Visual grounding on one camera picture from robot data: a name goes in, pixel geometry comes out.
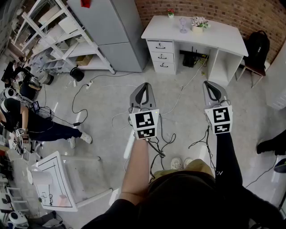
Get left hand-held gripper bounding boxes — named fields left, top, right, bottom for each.
left=128, top=82, right=160, bottom=140

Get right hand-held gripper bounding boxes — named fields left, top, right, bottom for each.
left=202, top=81, right=234, bottom=135

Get person's left forearm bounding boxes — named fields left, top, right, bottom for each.
left=119, top=136, right=151, bottom=206

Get person's right forearm black sleeve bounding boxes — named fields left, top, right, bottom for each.
left=214, top=131, right=244, bottom=187

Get white desk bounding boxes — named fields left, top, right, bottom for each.
left=141, top=15, right=249, bottom=87

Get black router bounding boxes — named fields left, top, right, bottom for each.
left=182, top=46, right=198, bottom=68

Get wooden chair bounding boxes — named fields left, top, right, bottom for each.
left=234, top=59, right=271, bottom=89

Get black backpack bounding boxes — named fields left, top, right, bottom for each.
left=244, top=30, right=271, bottom=70

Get person's khaki shorts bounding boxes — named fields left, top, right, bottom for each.
left=149, top=158, right=215, bottom=184

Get black round bin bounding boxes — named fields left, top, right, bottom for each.
left=69, top=66, right=85, bottom=83

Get cardboard box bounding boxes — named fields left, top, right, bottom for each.
left=75, top=54, right=94, bottom=67

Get grey refrigerator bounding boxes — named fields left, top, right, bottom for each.
left=67, top=0, right=150, bottom=73

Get pink white flowers in pot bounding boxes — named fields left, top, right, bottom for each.
left=190, top=16, right=211, bottom=34

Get white metal shelf rack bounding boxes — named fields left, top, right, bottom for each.
left=8, top=0, right=116, bottom=75

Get person's black shirt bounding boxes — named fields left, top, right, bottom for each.
left=81, top=171, right=286, bottom=229

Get small white table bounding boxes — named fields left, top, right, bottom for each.
left=28, top=151, right=114, bottom=212

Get white paper roll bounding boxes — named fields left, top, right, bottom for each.
left=28, top=170, right=54, bottom=186

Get white backpack round window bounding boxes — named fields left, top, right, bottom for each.
left=3, top=87, right=21, bottom=100
left=8, top=211, right=29, bottom=226

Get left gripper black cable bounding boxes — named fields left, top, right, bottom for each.
left=145, top=116, right=177, bottom=180

